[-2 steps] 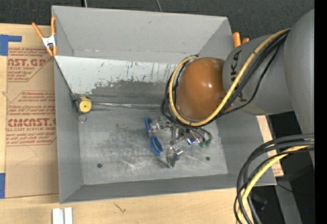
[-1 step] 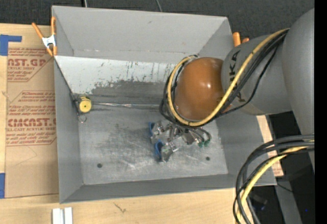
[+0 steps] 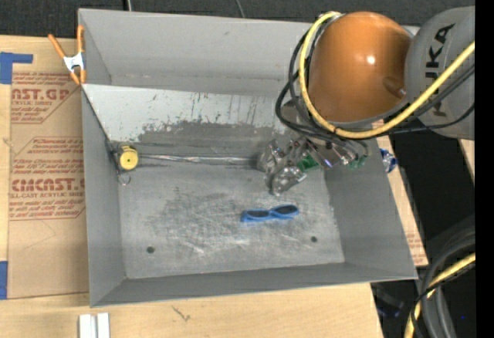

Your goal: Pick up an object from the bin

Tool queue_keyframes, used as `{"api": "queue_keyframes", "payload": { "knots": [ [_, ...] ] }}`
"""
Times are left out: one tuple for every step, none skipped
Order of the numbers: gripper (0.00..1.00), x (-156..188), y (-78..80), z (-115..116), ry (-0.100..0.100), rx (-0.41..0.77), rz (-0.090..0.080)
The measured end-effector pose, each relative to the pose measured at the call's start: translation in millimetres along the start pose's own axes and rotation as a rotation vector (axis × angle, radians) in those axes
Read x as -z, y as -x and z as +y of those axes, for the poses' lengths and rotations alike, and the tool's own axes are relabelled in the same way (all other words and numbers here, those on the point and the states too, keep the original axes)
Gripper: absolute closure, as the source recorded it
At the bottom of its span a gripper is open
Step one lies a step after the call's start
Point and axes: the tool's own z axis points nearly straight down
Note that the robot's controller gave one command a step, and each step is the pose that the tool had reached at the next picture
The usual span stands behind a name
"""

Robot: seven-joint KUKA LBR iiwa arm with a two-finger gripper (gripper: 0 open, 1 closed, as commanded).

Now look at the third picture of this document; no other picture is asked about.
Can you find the blue sunglasses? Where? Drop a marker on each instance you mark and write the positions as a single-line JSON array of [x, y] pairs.
[[270, 213]]

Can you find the brown cardboard board, red print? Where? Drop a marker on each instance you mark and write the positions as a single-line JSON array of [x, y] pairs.
[[42, 244]]

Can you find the yellow round tape measure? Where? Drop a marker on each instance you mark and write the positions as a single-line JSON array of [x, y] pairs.
[[128, 159]]

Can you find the grey metal bin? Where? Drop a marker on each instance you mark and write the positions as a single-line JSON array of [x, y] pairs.
[[216, 220]]

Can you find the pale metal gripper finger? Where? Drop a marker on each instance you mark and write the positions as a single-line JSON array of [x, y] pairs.
[[275, 154], [286, 177]]

